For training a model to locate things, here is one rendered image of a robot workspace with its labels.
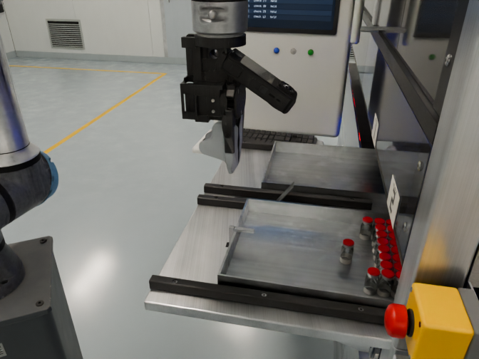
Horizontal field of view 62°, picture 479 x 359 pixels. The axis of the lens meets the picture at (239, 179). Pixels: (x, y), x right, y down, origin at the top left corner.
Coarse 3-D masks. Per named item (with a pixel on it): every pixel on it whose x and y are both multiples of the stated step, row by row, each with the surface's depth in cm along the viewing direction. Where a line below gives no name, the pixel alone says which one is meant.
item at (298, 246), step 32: (256, 224) 87; (288, 224) 87; (320, 224) 87; (352, 224) 87; (384, 224) 86; (256, 256) 77; (288, 256) 77; (320, 256) 77; (352, 256) 77; (256, 288) 67; (288, 288) 66; (320, 288) 65; (352, 288) 70
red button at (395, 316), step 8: (392, 304) 49; (400, 304) 49; (392, 312) 48; (400, 312) 48; (384, 320) 50; (392, 320) 47; (400, 320) 47; (408, 320) 48; (392, 328) 47; (400, 328) 47; (392, 336) 48; (400, 336) 48
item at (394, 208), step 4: (392, 176) 71; (392, 180) 71; (392, 184) 70; (392, 188) 70; (396, 188) 67; (388, 192) 73; (392, 192) 70; (396, 192) 66; (388, 196) 73; (392, 196) 69; (396, 196) 66; (388, 200) 72; (396, 200) 66; (388, 204) 72; (392, 204) 69; (396, 204) 65; (388, 208) 71; (392, 208) 68; (396, 208) 65; (392, 212) 68; (396, 212) 65; (392, 216) 68; (392, 220) 67; (392, 224) 67
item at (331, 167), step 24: (288, 144) 118; (312, 144) 117; (288, 168) 110; (312, 168) 110; (336, 168) 110; (360, 168) 110; (312, 192) 95; (336, 192) 94; (360, 192) 93; (384, 192) 99
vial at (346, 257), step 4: (344, 248) 74; (348, 248) 73; (352, 248) 74; (344, 252) 74; (348, 252) 74; (352, 252) 74; (340, 256) 76; (344, 256) 74; (348, 256) 74; (340, 260) 76; (344, 260) 75; (348, 260) 74
